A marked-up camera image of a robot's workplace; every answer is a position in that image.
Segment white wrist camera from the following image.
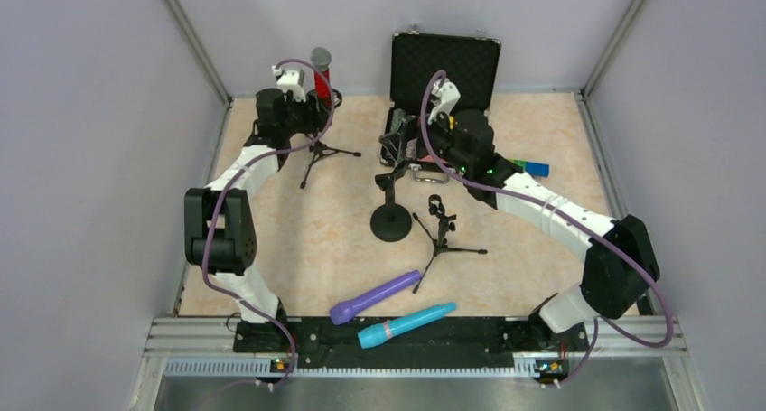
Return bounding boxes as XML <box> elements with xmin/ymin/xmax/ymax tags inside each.
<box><xmin>427</xmin><ymin>79</ymin><xmax>461</xmax><ymax>125</ymax></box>
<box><xmin>272</xmin><ymin>65</ymin><xmax>306</xmax><ymax>102</ymax></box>

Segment black round-base mic stand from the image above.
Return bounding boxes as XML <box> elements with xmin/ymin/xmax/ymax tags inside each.
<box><xmin>370</xmin><ymin>160</ymin><xmax>412</xmax><ymax>243</ymax></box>

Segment cyan microphone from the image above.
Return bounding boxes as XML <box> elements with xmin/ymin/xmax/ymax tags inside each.
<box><xmin>357</xmin><ymin>302</ymin><xmax>457</xmax><ymax>349</ymax></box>

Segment black small tripod mic stand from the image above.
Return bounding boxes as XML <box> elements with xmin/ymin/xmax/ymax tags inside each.
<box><xmin>412</xmin><ymin>194</ymin><xmax>488</xmax><ymax>294</ymax></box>

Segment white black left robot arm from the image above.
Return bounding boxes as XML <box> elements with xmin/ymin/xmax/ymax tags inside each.
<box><xmin>184</xmin><ymin>88</ymin><xmax>332</xmax><ymax>324</ymax></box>

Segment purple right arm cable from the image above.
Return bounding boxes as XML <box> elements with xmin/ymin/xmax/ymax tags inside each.
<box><xmin>418</xmin><ymin>70</ymin><xmax>677</xmax><ymax>388</ymax></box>

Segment red glitter microphone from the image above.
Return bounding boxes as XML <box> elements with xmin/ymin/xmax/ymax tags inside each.
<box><xmin>310</xmin><ymin>47</ymin><xmax>332</xmax><ymax>107</ymax></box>

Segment colourful toy block train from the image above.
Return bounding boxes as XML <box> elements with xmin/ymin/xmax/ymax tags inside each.
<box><xmin>511</xmin><ymin>159</ymin><xmax>550</xmax><ymax>178</ymax></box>

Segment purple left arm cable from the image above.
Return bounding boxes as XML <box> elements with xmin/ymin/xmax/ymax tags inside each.
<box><xmin>200</xmin><ymin>58</ymin><xmax>335</xmax><ymax>391</ymax></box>

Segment black poker chip case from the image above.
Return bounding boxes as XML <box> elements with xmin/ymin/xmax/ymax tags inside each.
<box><xmin>385</xmin><ymin>33</ymin><xmax>518</xmax><ymax>188</ymax></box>

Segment black tripod shock-mount stand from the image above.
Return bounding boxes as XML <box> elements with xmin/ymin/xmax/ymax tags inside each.
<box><xmin>300</xmin><ymin>90</ymin><xmax>362</xmax><ymax>190</ymax></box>

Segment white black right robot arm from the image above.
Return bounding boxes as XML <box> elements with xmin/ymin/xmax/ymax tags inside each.
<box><xmin>379</xmin><ymin>108</ymin><xmax>660</xmax><ymax>333</ymax></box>

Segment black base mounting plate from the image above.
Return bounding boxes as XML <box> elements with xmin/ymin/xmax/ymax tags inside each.
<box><xmin>233</xmin><ymin>316</ymin><xmax>588</xmax><ymax>369</ymax></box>

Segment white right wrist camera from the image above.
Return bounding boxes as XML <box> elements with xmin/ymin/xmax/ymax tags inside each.
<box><xmin>427</xmin><ymin>79</ymin><xmax>461</xmax><ymax>125</ymax></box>

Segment purple microphone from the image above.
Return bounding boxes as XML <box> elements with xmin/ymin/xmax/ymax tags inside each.
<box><xmin>329</xmin><ymin>270</ymin><xmax>422</xmax><ymax>325</ymax></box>

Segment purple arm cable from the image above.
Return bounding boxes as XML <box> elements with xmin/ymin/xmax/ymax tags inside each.
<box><xmin>200</xmin><ymin>58</ymin><xmax>335</xmax><ymax>391</ymax></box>
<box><xmin>418</xmin><ymin>70</ymin><xmax>677</xmax><ymax>388</ymax></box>

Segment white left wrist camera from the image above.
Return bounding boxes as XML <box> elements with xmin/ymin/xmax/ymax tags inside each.
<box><xmin>272</xmin><ymin>65</ymin><xmax>306</xmax><ymax>102</ymax></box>

